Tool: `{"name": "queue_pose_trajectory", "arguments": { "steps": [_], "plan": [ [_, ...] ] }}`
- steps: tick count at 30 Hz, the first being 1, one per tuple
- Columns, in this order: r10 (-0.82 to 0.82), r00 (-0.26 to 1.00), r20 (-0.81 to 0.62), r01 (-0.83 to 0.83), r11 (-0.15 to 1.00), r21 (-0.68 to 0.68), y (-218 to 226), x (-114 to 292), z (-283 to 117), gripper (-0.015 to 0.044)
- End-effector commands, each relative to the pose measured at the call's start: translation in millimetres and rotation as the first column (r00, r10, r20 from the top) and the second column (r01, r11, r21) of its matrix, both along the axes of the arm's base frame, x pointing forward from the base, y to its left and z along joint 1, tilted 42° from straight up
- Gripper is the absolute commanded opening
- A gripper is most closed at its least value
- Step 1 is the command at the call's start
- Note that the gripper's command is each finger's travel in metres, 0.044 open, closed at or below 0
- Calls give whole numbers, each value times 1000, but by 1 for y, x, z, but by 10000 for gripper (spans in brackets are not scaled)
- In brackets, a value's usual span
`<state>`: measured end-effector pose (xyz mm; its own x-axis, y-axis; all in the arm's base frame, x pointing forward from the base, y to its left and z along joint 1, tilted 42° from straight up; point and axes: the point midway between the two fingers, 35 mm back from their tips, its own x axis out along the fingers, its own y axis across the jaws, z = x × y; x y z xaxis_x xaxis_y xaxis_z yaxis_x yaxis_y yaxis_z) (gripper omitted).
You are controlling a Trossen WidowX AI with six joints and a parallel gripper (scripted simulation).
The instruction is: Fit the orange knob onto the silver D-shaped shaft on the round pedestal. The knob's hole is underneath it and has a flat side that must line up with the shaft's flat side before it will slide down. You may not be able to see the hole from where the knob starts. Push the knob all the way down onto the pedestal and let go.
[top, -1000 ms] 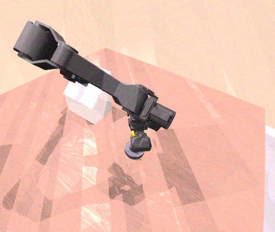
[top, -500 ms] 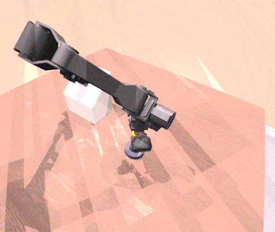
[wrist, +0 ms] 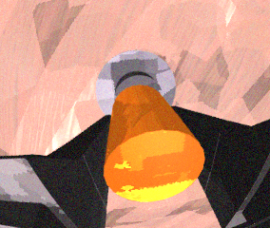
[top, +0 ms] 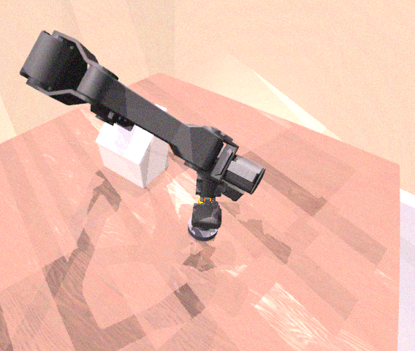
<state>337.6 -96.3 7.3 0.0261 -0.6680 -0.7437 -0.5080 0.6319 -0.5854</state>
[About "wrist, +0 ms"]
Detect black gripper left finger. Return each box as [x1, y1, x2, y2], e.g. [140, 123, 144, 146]
[0, 115, 111, 228]

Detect orange knob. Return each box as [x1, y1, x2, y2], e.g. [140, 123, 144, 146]
[104, 85, 204, 202]

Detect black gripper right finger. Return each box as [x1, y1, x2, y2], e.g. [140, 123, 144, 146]
[172, 106, 270, 228]

